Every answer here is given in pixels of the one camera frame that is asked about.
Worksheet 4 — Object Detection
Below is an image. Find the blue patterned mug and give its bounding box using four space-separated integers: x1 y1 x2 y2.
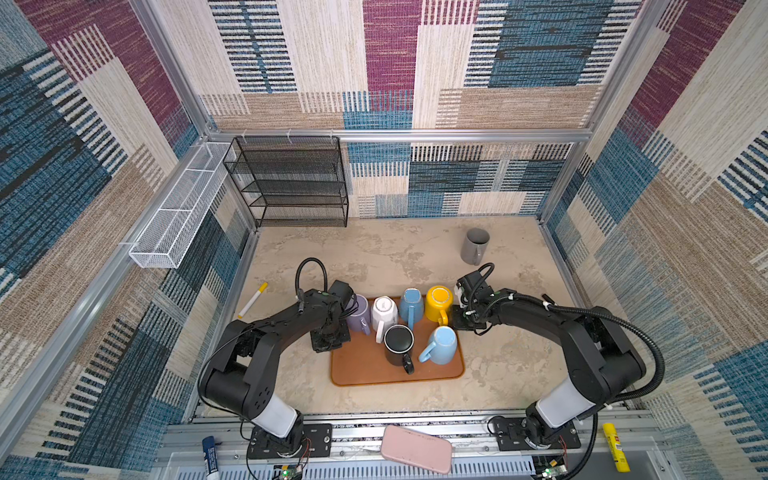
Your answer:
399 288 424 330

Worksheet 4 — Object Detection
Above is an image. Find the black mug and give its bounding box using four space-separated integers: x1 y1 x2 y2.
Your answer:
383 325 415 375

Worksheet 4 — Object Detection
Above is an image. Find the yellow white marker pen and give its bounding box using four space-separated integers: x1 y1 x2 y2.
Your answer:
237 282 268 320

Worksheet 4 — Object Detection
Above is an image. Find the purple mug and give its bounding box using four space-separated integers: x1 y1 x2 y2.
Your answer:
345 294 371 335

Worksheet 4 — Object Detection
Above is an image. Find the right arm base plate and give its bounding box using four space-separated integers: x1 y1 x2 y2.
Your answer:
489 416 582 451

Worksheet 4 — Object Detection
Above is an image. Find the grey mug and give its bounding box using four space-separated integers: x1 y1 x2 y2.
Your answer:
460 228 490 266

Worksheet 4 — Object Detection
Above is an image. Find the brown serving tray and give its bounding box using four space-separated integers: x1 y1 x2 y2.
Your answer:
331 295 465 387

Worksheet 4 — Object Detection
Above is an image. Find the yellow marker right rail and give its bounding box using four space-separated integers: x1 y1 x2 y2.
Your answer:
603 423 630 473

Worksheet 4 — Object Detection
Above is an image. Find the light blue mug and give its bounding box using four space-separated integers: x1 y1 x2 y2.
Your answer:
418 326 458 365

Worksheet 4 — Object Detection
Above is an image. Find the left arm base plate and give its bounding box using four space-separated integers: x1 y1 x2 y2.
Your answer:
246 423 333 460

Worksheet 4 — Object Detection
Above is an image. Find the white faceted mug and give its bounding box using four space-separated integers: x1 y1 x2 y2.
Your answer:
371 296 398 344

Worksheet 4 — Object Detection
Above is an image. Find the blue white marker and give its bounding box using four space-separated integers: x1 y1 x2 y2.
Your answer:
202 436 221 480

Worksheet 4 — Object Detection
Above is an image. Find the pink pouch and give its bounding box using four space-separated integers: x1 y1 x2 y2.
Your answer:
380 425 453 475

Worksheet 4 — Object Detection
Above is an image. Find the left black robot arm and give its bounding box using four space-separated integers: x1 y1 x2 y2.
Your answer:
197 257 356 456

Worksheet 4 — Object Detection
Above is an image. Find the black mesh shelf rack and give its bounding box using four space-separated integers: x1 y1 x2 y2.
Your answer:
223 136 349 227

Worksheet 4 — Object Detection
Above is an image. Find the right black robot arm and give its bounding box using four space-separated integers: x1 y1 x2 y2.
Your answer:
449 262 666 449

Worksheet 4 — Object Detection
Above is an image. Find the white wire wall basket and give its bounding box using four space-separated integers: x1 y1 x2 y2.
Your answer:
129 142 229 269

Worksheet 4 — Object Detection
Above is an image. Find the yellow mug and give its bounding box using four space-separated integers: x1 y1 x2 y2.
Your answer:
424 285 453 326

